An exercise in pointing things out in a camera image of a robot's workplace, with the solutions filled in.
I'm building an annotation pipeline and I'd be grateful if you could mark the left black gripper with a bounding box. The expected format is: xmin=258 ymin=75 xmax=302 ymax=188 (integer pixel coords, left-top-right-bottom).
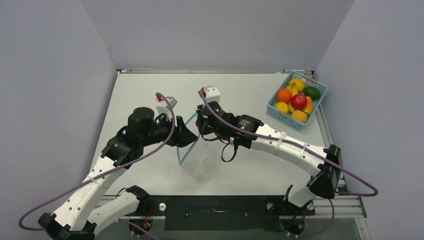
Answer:
xmin=140 ymin=113 xmax=197 ymax=148

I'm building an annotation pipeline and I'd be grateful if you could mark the clear zip top bag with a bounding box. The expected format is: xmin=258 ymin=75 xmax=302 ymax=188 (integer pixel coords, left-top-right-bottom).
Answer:
xmin=176 ymin=111 xmax=229 ymax=183

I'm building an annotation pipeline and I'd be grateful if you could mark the red apple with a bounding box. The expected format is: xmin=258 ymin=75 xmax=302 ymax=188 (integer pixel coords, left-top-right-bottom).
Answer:
xmin=290 ymin=93 xmax=308 ymax=110

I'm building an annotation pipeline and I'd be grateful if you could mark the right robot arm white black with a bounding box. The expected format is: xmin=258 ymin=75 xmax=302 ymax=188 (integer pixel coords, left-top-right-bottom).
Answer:
xmin=195 ymin=101 xmax=341 ymax=214

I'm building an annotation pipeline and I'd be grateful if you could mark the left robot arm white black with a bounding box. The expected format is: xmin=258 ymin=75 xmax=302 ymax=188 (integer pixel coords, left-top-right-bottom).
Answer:
xmin=38 ymin=107 xmax=198 ymax=240

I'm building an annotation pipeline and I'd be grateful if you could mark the yellow lemon top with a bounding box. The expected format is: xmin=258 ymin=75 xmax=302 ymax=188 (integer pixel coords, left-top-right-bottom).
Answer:
xmin=287 ymin=78 xmax=305 ymax=92

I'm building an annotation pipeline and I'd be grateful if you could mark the yellow orange fruit left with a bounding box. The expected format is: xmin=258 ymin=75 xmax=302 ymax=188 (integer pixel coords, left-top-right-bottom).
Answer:
xmin=274 ymin=102 xmax=290 ymax=114

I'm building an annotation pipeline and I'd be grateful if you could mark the yellow orange fruit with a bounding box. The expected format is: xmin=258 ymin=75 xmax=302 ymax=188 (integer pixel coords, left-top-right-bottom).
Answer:
xmin=274 ymin=102 xmax=290 ymax=114
xmin=291 ymin=110 xmax=308 ymax=124

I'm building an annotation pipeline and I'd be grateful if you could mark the yellow orange fruit bottom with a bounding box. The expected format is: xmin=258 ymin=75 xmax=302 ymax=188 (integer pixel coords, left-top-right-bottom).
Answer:
xmin=291 ymin=110 xmax=308 ymax=124

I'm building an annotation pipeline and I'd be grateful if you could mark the yellow banana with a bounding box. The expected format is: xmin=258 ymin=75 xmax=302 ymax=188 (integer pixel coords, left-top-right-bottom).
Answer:
xmin=286 ymin=83 xmax=299 ymax=113

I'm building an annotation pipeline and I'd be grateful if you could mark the marker pen on edge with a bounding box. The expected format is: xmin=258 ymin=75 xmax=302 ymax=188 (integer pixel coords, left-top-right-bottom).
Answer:
xmin=283 ymin=69 xmax=307 ymax=73

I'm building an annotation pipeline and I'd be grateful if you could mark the orange yellow mango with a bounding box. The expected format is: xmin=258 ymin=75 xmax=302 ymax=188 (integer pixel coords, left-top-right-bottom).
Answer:
xmin=302 ymin=96 xmax=314 ymax=116

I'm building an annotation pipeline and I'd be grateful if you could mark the green avocado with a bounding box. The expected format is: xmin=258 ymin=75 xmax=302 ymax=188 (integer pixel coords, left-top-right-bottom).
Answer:
xmin=303 ymin=86 xmax=321 ymax=101

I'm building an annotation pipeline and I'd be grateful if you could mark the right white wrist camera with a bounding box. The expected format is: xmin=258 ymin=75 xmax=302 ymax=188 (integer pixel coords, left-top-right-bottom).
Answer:
xmin=199 ymin=85 xmax=221 ymax=103

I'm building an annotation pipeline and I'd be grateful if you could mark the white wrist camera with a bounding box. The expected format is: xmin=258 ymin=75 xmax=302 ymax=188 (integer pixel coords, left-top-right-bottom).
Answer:
xmin=199 ymin=85 xmax=221 ymax=103
xmin=156 ymin=95 xmax=178 ymax=122

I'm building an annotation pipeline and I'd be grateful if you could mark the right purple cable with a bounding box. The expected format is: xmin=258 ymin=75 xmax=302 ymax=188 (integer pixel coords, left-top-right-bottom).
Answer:
xmin=199 ymin=88 xmax=379 ymax=198

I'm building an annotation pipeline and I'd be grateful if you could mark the purple cable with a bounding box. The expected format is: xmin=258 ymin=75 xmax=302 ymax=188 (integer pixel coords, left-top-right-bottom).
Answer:
xmin=18 ymin=92 xmax=176 ymax=232
xmin=199 ymin=88 xmax=379 ymax=198

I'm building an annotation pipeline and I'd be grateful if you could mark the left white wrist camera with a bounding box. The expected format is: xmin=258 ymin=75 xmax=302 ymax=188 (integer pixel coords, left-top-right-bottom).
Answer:
xmin=156 ymin=95 xmax=178 ymax=122

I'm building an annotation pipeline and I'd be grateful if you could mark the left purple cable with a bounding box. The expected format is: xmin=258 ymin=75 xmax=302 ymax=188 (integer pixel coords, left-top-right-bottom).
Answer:
xmin=18 ymin=92 xmax=176 ymax=232

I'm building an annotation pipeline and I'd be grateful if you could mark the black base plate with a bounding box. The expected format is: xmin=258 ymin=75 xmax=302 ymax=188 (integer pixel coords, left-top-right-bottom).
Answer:
xmin=128 ymin=195 xmax=316 ymax=232

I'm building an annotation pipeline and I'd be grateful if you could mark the aluminium rail frame right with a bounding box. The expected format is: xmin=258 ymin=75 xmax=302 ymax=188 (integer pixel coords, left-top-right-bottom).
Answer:
xmin=313 ymin=103 xmax=367 ymax=219

